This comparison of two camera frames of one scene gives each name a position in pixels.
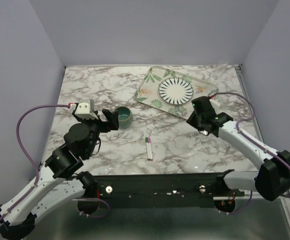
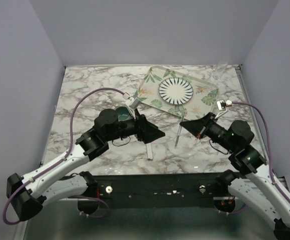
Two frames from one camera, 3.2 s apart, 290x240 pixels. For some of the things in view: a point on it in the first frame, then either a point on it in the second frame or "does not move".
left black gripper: (112, 117) → (148, 132)
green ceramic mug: (125, 117) does not move
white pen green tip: (148, 153) does not move
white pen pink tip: (151, 151) does not move
